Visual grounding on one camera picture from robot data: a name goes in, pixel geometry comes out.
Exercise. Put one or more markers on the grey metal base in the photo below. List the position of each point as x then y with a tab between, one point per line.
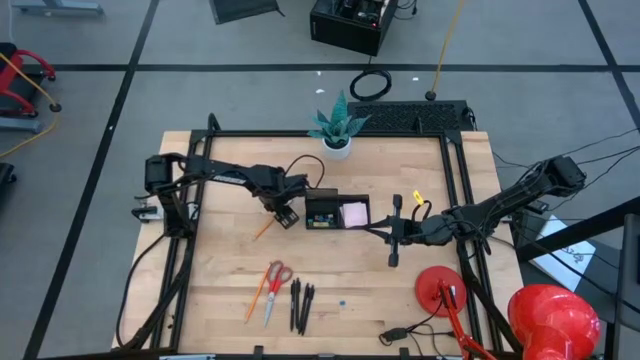
60	6

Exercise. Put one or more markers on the pink sticky note pad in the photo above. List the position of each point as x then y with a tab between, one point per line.
355	215

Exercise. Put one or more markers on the red metal cart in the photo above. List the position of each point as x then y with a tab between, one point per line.
10	75

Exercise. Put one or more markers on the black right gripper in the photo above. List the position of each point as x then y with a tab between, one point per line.
425	231

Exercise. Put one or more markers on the black pen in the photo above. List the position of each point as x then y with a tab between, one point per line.
298	302
308	307
292	305
303	310

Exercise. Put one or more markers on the black equipment stand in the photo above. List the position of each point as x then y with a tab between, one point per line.
245	10

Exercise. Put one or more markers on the snake plant in white pot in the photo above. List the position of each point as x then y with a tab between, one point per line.
336	150

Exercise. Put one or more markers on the black perforated metal panel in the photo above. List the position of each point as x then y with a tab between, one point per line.
410	116

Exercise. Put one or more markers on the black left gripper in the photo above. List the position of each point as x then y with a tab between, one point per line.
285	192

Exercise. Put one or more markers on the white paper sheet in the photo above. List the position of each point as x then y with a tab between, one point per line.
565	255

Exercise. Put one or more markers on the red desk lamp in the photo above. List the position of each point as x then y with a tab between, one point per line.
555	320

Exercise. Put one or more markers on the black mesh desk organizer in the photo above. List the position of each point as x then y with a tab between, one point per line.
320	200

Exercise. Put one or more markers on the black metal beam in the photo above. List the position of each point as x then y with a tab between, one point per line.
590	227

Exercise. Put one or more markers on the yellow sticky note pad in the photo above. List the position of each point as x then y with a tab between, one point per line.
320	224

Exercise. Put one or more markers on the orange pencil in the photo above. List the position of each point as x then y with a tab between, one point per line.
264	230
257	295

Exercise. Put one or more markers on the black computer tower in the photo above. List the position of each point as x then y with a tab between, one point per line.
350	30

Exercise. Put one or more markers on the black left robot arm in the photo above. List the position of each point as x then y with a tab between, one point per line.
225	177

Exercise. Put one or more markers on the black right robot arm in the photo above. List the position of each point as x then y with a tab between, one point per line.
520	195

